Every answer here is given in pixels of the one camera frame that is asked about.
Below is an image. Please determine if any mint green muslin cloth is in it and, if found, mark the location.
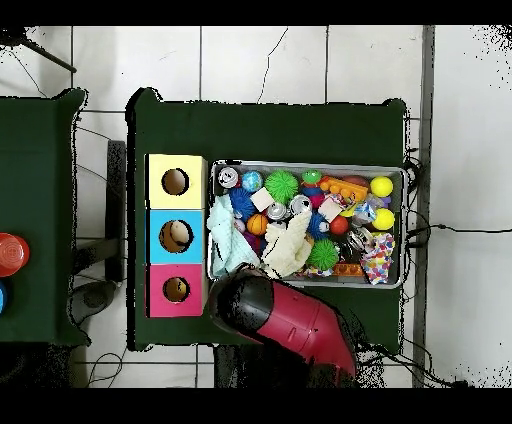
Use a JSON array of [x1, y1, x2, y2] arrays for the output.
[[206, 194, 261, 281]]

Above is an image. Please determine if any cream yellow muslin cloth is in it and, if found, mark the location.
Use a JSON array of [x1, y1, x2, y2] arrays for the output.
[[259, 209, 315, 281]]

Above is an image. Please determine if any wooden box with three holes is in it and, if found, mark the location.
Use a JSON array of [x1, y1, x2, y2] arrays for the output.
[[144, 153, 211, 319]]

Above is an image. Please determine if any clear mesh bin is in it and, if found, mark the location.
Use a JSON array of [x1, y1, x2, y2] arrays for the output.
[[207, 159, 405, 289]]

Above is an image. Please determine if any blue spiky ball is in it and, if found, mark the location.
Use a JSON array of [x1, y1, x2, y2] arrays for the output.
[[229, 188, 257, 221]]

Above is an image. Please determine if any large green spiky ball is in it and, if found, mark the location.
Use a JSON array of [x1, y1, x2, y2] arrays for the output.
[[264, 169, 301, 204]]

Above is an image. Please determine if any silver can with open top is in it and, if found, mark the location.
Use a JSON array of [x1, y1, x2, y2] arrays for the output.
[[288, 193, 313, 217]]

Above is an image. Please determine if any silver can with pull tab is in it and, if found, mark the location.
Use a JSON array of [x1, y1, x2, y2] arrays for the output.
[[216, 165, 241, 190]]

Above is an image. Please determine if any small green spiky ball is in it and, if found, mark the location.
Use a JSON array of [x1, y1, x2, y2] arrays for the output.
[[307, 238, 341, 272]]

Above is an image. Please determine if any dark green table cloth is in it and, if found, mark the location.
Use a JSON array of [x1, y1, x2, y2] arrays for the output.
[[126, 87, 409, 352]]

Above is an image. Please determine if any orange plastic toy piece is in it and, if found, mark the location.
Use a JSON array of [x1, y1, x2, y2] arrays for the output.
[[318, 175, 369, 205]]

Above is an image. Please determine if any flat orange plastic tray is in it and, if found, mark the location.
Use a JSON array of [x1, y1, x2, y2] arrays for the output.
[[334, 263, 366, 278]]

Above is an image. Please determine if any yellow tennis ball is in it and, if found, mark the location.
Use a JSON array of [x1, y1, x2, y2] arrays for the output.
[[371, 208, 396, 233]]

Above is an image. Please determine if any black floor stand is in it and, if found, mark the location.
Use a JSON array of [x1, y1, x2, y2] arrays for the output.
[[70, 139, 128, 320]]

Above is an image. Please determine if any green cloth side table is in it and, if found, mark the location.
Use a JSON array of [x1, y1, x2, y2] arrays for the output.
[[0, 89, 89, 347]]

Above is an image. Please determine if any red cup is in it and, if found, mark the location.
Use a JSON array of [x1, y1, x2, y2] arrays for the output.
[[0, 232, 31, 278]]

